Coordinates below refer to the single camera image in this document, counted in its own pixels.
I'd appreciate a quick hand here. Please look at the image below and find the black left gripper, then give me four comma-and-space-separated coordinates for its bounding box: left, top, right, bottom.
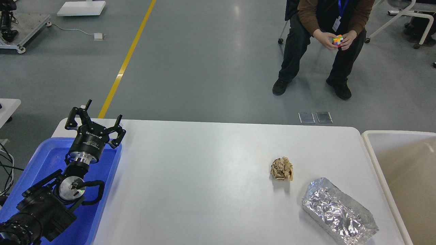
65, 99, 126, 164

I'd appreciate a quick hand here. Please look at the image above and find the colourful puzzle cube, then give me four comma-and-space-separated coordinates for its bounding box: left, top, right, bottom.
332, 35, 344, 47

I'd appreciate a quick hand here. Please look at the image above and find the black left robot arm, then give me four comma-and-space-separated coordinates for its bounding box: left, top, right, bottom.
1, 100, 126, 245

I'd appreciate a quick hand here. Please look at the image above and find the person right hand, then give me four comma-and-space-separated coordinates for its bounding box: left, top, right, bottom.
312, 29, 338, 51

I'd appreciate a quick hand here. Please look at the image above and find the person left hand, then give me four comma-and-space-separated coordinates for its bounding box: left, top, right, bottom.
340, 30, 358, 51

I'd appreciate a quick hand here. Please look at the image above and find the blue plastic bin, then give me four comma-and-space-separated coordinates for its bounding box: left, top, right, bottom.
1, 137, 122, 245

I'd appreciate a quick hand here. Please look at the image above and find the white side table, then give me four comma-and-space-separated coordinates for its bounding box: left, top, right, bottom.
0, 98, 21, 128

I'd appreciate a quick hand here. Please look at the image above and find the white flat board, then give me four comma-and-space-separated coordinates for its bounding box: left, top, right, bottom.
57, 0, 106, 16

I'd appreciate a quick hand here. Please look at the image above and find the crumpled brown paper ball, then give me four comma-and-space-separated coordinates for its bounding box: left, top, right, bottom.
270, 156, 293, 181

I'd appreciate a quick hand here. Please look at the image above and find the grey office chair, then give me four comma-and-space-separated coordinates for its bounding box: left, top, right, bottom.
277, 17, 291, 45

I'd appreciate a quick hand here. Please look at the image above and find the left metal floor plate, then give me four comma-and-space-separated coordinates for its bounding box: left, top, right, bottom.
298, 112, 315, 124

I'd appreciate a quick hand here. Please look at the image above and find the metal floor plate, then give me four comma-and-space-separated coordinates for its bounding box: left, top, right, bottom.
298, 112, 315, 124
315, 112, 333, 124

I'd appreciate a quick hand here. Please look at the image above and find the right metal floor plate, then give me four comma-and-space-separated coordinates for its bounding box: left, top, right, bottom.
315, 112, 333, 124

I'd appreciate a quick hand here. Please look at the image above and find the seated person in black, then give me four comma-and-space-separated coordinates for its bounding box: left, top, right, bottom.
272, 0, 374, 100

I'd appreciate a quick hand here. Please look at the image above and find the crumpled aluminium foil tray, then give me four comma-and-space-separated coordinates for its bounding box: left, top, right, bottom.
301, 177, 379, 245

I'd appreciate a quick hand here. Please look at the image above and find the beige plastic bin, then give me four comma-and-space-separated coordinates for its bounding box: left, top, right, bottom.
361, 130, 436, 245

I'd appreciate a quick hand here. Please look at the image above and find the white power adapter with cable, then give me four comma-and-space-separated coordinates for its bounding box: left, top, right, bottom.
46, 22, 105, 41

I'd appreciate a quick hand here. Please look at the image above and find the black cables bundle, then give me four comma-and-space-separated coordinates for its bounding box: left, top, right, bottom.
0, 141, 25, 198

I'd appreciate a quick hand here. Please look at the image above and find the white chair frame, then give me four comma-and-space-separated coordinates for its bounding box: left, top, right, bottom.
364, 0, 436, 50

